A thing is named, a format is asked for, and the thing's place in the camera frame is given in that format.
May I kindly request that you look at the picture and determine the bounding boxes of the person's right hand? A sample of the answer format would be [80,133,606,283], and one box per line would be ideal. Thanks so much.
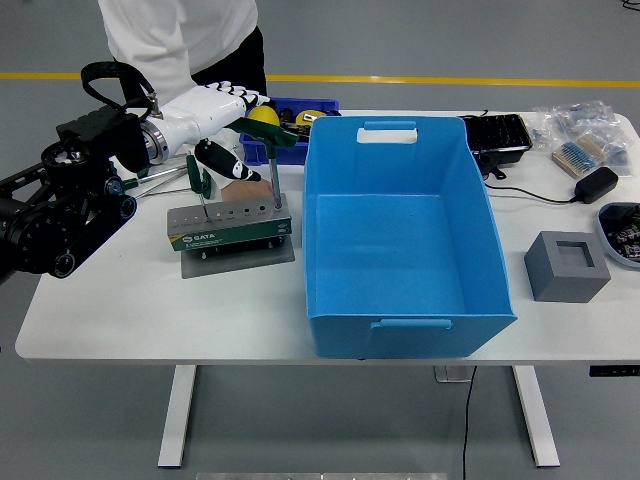
[219,178,275,204]

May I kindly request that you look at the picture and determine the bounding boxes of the black metal part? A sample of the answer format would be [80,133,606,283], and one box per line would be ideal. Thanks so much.
[284,123,312,145]

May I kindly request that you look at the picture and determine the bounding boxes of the light blue bowl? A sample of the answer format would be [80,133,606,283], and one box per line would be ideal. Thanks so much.
[597,201,640,271]

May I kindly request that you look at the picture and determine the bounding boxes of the black power cord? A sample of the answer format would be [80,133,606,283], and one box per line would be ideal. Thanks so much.
[477,153,581,205]

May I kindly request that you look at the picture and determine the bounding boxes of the black table control panel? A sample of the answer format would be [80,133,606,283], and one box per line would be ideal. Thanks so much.
[588,365,640,377]

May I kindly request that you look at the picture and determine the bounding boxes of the black plastic tray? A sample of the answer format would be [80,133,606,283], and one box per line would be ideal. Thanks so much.
[458,113,532,167]

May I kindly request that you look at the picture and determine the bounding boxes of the grey cube box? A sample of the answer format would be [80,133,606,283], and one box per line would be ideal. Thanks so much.
[523,230,612,304]

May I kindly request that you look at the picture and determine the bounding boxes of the black hanging cable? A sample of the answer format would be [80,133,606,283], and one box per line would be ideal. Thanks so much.
[461,365,478,480]

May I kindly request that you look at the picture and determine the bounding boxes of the black power adapter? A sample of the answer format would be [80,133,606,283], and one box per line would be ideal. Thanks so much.
[573,166,620,205]

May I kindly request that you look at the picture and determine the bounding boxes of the person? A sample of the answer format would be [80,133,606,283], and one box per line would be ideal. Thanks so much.
[97,0,269,104]

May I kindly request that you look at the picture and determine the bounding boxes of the grey green hex key stand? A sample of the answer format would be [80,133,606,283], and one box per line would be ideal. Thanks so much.
[166,193,296,279]

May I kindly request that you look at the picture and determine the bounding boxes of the large light blue foam box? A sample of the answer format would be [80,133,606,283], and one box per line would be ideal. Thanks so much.
[302,115,519,360]

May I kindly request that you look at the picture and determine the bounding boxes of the thin green T-handle hex key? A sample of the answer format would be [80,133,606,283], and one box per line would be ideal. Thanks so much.
[185,153,209,220]

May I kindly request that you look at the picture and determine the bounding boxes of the blue resistor tape strip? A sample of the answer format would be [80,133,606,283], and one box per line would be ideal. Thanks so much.
[551,133,610,177]

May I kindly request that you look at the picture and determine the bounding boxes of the yellow lemon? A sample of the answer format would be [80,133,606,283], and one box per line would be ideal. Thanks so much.
[248,104,281,129]

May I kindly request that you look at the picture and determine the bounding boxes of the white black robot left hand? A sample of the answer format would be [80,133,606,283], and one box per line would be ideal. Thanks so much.
[159,81,275,182]

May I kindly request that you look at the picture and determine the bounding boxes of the white table leg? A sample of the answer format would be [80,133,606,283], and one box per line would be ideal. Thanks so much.
[513,365,560,469]
[157,365,197,469]

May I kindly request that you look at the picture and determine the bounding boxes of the grey metal table bracket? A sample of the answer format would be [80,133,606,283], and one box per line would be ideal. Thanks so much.
[433,365,474,384]

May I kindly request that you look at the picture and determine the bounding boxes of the clear plastic bags of parts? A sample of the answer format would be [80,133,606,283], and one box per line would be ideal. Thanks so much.
[530,99,634,169]

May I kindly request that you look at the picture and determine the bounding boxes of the small dark blue plastic bin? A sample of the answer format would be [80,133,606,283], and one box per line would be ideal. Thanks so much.
[238,96,343,166]

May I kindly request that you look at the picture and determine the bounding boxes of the large green T-handle hex key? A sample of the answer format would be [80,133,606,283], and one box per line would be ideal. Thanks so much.
[230,115,300,209]

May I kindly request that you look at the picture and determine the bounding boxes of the small green T-handle hex key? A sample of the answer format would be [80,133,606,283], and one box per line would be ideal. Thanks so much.
[139,168,213,200]

